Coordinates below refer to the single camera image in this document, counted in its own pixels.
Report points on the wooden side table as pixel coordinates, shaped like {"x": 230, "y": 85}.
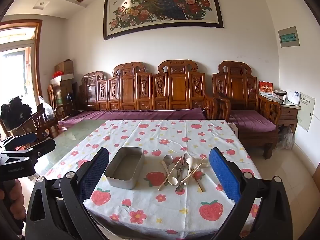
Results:
{"x": 287, "y": 115}

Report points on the black cloth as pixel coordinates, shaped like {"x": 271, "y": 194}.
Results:
{"x": 15, "y": 112}

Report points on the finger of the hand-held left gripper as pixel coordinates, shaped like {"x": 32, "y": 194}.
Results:
{"x": 40, "y": 148}
{"x": 25, "y": 138}

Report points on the ceiling light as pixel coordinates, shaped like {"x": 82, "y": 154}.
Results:
{"x": 41, "y": 4}

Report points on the rectangular metal container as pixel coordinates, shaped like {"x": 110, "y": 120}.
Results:
{"x": 125, "y": 167}

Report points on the cream chopstick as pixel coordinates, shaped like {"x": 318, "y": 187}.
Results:
{"x": 168, "y": 176}
{"x": 193, "y": 170}

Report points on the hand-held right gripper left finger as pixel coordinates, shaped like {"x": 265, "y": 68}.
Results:
{"x": 96, "y": 171}

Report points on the wooden framed window door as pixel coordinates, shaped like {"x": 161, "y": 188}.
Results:
{"x": 37, "y": 55}

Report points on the metal spoon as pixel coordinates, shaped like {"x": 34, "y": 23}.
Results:
{"x": 168, "y": 159}

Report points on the carved wooden chair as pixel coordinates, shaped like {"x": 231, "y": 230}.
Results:
{"x": 35, "y": 125}

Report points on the red gift box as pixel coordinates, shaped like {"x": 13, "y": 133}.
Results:
{"x": 265, "y": 88}

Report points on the stack of brown boxes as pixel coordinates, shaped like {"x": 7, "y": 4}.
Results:
{"x": 67, "y": 90}

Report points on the strawberry print tablecloth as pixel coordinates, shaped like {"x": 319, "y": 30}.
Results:
{"x": 160, "y": 212}

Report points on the person's left hand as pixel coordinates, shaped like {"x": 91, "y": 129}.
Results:
{"x": 15, "y": 201}

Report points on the purple sofa cushion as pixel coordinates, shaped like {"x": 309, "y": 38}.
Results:
{"x": 140, "y": 115}

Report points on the grey wall panel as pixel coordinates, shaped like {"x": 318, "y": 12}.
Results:
{"x": 288, "y": 37}

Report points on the white plastic spoon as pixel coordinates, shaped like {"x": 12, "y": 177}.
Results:
{"x": 189, "y": 161}

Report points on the brown cardboard box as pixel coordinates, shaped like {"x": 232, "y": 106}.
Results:
{"x": 65, "y": 67}

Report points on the framed peacock painting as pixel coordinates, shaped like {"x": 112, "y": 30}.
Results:
{"x": 162, "y": 5}

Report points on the carved wooden sofa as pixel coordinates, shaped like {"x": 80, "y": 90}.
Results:
{"x": 150, "y": 90}

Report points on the metal fork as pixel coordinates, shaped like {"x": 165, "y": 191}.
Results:
{"x": 180, "y": 172}
{"x": 184, "y": 166}

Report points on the carved wooden armchair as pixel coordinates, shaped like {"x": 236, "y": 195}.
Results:
{"x": 237, "y": 87}

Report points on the white plastic fork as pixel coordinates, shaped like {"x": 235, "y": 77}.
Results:
{"x": 201, "y": 166}

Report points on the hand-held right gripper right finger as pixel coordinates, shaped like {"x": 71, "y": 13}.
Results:
{"x": 225, "y": 175}

